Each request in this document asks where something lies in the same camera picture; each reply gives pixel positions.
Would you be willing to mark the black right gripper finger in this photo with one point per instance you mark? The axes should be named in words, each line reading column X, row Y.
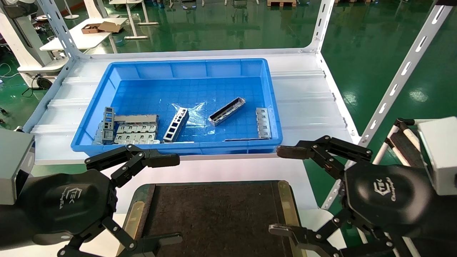
column 303, row 237
column 296, row 151

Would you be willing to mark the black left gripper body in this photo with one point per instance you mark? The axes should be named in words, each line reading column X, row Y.
column 64, row 200

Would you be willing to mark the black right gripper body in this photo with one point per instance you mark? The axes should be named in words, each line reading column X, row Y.
column 389, row 196

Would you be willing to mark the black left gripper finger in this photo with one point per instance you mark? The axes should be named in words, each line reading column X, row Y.
column 157, row 160
column 150, row 246

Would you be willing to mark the long metal cage part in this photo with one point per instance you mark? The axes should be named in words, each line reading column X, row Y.
column 226, row 111

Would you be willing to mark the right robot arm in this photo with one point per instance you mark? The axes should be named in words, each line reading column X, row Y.
column 450, row 228

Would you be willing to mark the metal part with square holes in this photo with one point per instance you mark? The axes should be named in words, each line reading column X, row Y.
column 176, row 125

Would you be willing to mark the black container tray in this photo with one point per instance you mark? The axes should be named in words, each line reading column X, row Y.
column 214, row 214

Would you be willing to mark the long grey metal bar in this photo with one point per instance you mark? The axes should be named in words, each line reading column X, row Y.
column 137, row 118

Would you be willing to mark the white metal shelf rack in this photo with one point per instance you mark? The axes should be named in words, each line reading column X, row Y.
column 303, row 103

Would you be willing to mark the white and black tube stand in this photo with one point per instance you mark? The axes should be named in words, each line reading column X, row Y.
column 407, row 150

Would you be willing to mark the clear plastic film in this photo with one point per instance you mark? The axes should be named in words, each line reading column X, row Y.
column 198, row 117

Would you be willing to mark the blue plastic bin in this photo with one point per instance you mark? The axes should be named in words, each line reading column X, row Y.
column 214, row 89

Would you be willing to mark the white background table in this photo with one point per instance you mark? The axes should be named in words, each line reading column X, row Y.
column 82, row 39

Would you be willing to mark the open cardboard box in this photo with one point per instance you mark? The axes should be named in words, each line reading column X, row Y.
column 103, row 27

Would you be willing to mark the wooden pallet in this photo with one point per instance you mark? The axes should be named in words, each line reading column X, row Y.
column 282, row 3

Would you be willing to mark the white machine base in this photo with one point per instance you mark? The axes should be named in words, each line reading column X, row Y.
column 25, row 39

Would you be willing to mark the flat slotted metal bracket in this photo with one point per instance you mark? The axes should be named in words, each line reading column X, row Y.
column 263, row 123

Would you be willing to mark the grey upright cage bracket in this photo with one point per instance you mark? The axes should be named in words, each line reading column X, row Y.
column 108, row 123

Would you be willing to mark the small grey metal bracket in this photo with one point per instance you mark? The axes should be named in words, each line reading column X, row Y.
column 98, row 137

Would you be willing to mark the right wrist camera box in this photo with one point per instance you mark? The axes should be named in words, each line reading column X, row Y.
column 441, row 153

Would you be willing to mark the white table leg frame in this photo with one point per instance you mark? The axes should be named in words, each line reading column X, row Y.
column 134, row 21

